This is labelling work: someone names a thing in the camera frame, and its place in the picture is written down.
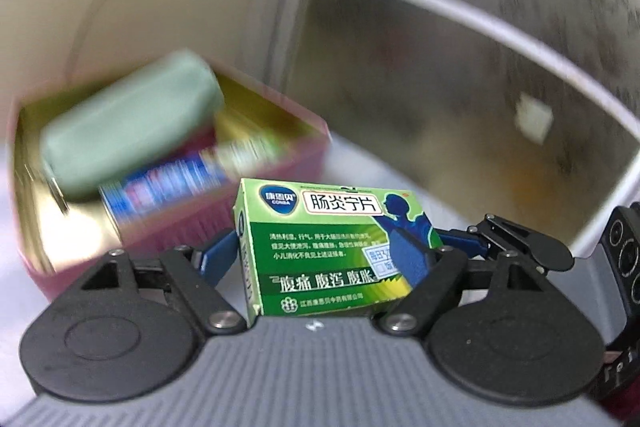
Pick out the white square sticker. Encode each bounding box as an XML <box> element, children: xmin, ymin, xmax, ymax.
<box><xmin>515</xmin><ymin>92</ymin><xmax>554</xmax><ymax>141</ymax></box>

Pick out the pink tin box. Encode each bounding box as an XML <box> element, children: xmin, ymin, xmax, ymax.
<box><xmin>9</xmin><ymin>52</ymin><xmax>332</xmax><ymax>304</ymax></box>

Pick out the mint green zipper pouch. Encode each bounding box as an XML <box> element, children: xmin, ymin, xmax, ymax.
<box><xmin>39</xmin><ymin>49</ymin><xmax>226</xmax><ymax>214</ymax></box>

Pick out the blue medicine box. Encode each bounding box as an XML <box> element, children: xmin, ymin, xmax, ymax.
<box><xmin>97</xmin><ymin>129</ymin><xmax>288</xmax><ymax>235</ymax></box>

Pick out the aluminium window frame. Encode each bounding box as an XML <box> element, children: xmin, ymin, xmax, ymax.
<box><xmin>240</xmin><ymin>0</ymin><xmax>640</xmax><ymax>260</ymax></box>

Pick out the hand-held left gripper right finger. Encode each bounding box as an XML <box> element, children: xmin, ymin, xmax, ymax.
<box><xmin>378</xmin><ymin>246</ymin><xmax>539</xmax><ymax>334</ymax></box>

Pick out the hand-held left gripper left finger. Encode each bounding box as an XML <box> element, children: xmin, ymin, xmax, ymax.
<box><xmin>76</xmin><ymin>228</ymin><xmax>250</xmax><ymax>336</ymax></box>

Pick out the green medicine box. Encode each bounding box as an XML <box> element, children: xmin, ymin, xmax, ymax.
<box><xmin>232</xmin><ymin>178</ymin><xmax>444</xmax><ymax>329</ymax></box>

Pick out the person's right forearm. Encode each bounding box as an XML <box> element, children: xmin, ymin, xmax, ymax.
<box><xmin>597</xmin><ymin>394</ymin><xmax>640</xmax><ymax>427</ymax></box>

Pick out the thin grey cable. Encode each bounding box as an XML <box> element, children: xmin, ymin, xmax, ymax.
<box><xmin>64</xmin><ymin>0</ymin><xmax>118</xmax><ymax>75</ymax></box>

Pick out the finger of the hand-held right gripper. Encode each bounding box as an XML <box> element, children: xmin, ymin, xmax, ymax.
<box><xmin>439</xmin><ymin>213</ymin><xmax>572</xmax><ymax>275</ymax></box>

